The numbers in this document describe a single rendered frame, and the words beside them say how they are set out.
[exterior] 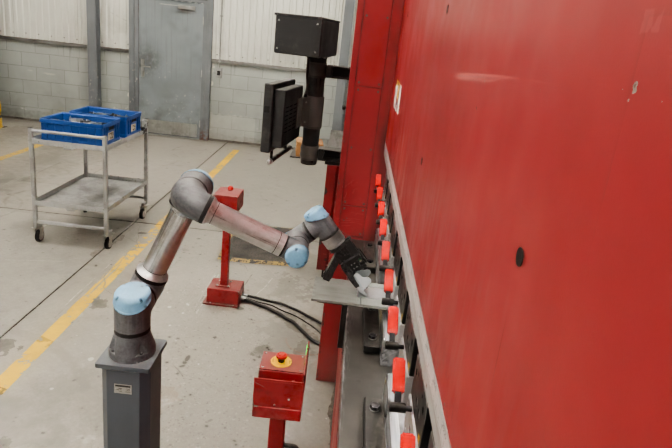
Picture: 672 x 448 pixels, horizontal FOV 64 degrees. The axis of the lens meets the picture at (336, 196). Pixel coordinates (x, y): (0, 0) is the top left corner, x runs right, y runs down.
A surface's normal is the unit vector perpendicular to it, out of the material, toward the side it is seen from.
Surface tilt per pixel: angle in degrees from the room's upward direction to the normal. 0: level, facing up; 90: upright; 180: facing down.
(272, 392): 90
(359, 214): 90
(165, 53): 90
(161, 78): 90
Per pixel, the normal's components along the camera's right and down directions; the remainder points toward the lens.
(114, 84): -0.03, 0.29
